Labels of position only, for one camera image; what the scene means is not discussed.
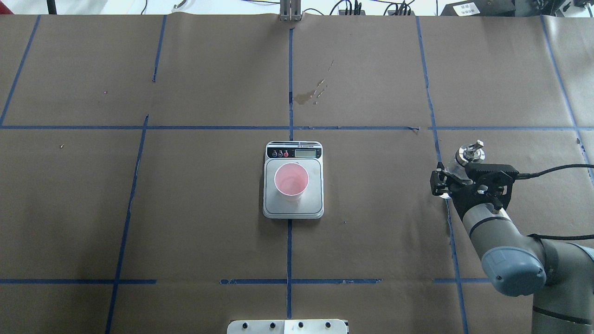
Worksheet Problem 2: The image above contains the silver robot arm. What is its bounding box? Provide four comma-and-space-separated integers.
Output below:
429, 162, 594, 334

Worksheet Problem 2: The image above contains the digital kitchen scale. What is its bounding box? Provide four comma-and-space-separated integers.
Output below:
262, 141, 325, 219

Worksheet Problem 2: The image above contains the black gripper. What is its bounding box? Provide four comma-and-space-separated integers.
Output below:
430, 162, 519, 218

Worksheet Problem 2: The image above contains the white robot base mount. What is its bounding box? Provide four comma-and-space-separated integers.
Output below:
226, 319, 350, 334

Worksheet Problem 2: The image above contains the pink paper cup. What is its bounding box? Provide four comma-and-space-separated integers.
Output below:
273, 162, 310, 201

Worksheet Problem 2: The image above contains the aluminium frame post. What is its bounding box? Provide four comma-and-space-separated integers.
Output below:
278, 0, 303, 22

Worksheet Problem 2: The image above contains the glass sauce bottle metal spout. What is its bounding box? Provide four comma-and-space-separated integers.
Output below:
445, 140, 485, 185

